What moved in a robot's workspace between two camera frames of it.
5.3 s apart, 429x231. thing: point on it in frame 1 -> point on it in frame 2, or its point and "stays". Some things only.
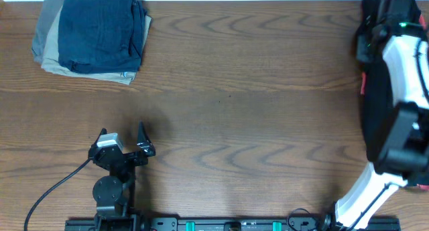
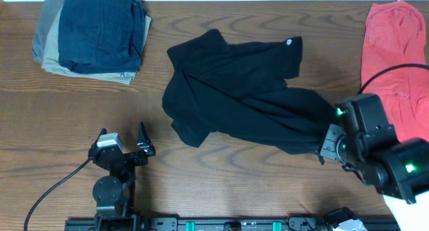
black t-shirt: [379, 19] -> [240, 90]
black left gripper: [125, 155] stays
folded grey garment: [50, 7] stays
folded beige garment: [51, 55] stays
